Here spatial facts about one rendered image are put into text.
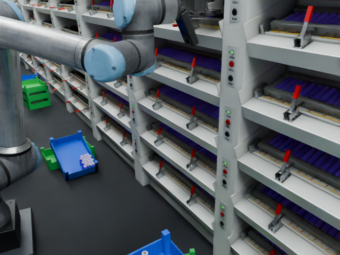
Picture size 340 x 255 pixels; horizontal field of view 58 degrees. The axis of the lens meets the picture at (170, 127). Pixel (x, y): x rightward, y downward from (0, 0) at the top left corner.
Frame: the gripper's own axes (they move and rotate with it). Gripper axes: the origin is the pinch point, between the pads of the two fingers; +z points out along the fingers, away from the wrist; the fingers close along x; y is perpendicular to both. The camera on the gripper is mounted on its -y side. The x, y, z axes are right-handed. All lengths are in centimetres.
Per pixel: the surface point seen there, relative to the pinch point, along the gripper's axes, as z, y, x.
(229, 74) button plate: -8.2, -16.6, -13.9
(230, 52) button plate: -8.7, -10.2, -14.5
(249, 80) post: -5.1, -17.8, -19.4
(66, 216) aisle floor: -51, -96, 50
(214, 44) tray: -7.2, -9.0, -5.5
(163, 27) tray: -7.6, -6.3, 24.2
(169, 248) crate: -37, -61, -25
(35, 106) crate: -30, -93, 221
